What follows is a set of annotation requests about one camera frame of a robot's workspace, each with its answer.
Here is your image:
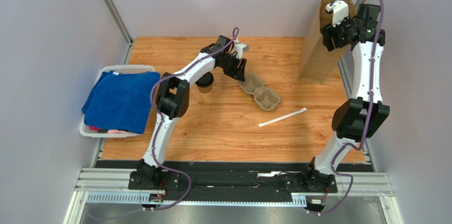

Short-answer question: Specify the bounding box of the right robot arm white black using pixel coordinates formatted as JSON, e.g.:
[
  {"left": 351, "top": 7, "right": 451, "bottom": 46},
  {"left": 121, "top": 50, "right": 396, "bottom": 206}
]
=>
[{"left": 303, "top": 1, "right": 390, "bottom": 192}]

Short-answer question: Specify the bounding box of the white plastic basket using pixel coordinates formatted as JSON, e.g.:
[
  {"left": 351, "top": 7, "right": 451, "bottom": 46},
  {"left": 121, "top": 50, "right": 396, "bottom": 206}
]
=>
[{"left": 79, "top": 64, "right": 155, "bottom": 138}]

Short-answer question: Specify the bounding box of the pink cloth in basket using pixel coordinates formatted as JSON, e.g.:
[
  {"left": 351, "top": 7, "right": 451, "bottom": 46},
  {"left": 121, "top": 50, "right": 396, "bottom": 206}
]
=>
[{"left": 88, "top": 126, "right": 129, "bottom": 134}]

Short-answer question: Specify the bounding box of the aluminium frame rail front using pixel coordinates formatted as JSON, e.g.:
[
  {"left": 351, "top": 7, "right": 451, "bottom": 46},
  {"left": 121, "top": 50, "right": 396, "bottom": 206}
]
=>
[{"left": 64, "top": 168, "right": 403, "bottom": 223}]

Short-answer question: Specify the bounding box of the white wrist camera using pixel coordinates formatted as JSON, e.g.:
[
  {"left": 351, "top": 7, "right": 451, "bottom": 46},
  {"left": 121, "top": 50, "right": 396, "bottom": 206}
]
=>
[
  {"left": 230, "top": 39, "right": 249, "bottom": 59},
  {"left": 325, "top": 1, "right": 350, "bottom": 28}
]

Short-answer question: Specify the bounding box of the brown paper coffee cup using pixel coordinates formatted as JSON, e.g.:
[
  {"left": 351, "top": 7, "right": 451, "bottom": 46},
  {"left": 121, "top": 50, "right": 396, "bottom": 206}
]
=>
[{"left": 196, "top": 83, "right": 213, "bottom": 94}]

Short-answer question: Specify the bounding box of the black plastic cup lid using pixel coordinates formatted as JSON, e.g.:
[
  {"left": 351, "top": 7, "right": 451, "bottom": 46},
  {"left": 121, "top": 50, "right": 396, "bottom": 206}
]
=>
[{"left": 195, "top": 72, "right": 214, "bottom": 88}]

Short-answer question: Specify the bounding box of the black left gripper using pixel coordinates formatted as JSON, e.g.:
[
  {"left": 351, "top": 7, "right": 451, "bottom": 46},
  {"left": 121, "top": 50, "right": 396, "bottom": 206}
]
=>
[{"left": 220, "top": 54, "right": 248, "bottom": 83}]

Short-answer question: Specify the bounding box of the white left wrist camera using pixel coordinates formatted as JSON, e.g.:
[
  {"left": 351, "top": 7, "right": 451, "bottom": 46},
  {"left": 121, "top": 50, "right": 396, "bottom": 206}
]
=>
[{"left": 230, "top": 39, "right": 249, "bottom": 59}]

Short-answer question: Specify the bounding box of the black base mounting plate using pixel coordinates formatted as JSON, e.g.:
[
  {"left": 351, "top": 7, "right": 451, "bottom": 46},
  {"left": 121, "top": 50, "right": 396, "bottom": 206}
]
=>
[{"left": 95, "top": 160, "right": 375, "bottom": 204}]

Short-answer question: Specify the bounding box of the grey pulp cup carrier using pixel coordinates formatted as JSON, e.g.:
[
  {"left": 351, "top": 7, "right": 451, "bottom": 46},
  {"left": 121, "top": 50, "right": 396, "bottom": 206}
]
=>
[{"left": 239, "top": 74, "right": 281, "bottom": 111}]

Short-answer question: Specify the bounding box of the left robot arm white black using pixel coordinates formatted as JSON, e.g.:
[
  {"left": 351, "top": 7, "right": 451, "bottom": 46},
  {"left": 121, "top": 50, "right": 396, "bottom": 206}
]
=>
[{"left": 136, "top": 36, "right": 249, "bottom": 188}]

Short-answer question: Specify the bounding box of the brown paper bag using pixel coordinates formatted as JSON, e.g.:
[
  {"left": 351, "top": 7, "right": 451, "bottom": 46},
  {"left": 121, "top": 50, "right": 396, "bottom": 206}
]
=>
[{"left": 298, "top": 0, "right": 349, "bottom": 84}]

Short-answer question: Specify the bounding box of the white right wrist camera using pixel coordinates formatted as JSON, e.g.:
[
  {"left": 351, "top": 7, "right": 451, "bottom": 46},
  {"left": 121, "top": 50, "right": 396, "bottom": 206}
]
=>
[{"left": 325, "top": 1, "right": 350, "bottom": 28}]

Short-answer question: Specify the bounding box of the white paper wrapped straw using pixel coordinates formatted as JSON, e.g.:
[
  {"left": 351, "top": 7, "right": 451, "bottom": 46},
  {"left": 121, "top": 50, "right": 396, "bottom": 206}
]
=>
[{"left": 258, "top": 107, "right": 307, "bottom": 127}]

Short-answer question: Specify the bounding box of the blue folded cloth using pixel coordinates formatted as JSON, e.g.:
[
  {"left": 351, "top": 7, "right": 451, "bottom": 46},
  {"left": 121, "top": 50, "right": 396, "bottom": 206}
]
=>
[{"left": 82, "top": 71, "right": 160, "bottom": 134}]

